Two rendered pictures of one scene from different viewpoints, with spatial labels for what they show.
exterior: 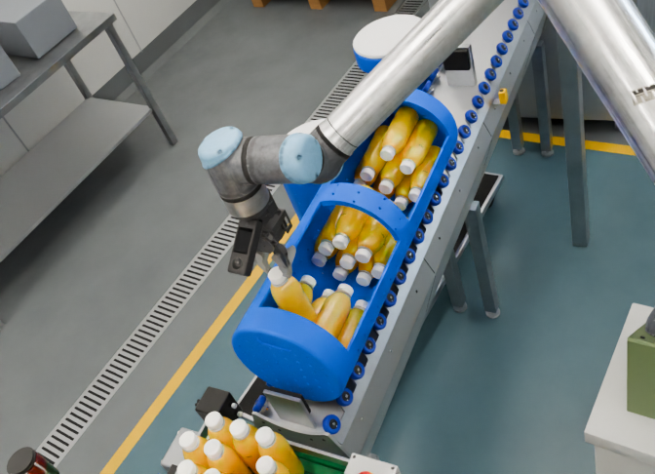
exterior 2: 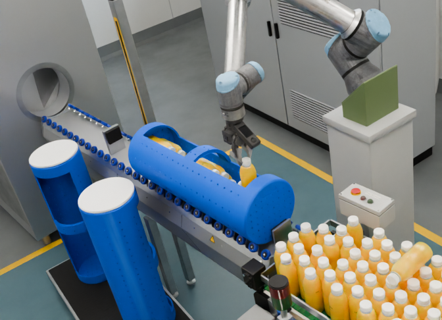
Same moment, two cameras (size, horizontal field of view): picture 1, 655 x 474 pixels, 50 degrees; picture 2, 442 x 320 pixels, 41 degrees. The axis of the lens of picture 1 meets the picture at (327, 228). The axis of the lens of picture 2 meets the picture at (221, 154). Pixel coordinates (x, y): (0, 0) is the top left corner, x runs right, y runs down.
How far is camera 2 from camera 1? 2.17 m
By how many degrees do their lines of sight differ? 59
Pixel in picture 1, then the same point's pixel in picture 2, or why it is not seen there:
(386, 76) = (239, 43)
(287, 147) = (254, 64)
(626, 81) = not seen: outside the picture
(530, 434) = not seen: hidden behind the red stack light
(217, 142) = (229, 76)
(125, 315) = not seen: outside the picture
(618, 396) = (359, 127)
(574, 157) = not seen: hidden behind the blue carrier
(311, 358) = (285, 186)
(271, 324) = (263, 181)
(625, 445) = (379, 130)
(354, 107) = (238, 59)
